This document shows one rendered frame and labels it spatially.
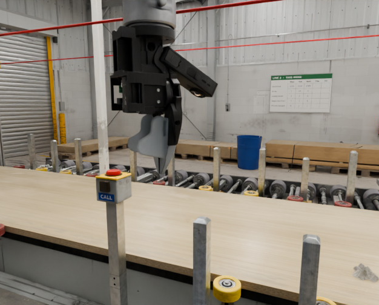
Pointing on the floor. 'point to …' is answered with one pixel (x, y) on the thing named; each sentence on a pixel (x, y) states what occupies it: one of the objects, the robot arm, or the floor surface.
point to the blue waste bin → (248, 151)
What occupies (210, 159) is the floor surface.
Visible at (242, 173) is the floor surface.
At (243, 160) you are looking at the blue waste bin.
